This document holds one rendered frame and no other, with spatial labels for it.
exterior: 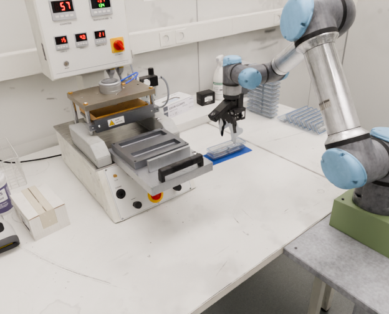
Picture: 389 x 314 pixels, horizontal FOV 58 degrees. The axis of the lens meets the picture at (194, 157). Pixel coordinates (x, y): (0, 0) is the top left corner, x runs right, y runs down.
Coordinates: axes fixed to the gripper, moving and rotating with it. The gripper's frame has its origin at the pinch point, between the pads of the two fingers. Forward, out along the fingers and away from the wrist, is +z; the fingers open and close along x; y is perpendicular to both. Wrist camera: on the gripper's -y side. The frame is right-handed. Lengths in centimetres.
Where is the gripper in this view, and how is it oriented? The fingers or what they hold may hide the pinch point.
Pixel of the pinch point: (226, 138)
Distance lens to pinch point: 154.8
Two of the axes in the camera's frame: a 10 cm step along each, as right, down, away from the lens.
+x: -5.4, -3.9, 7.4
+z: 0.3, 8.7, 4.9
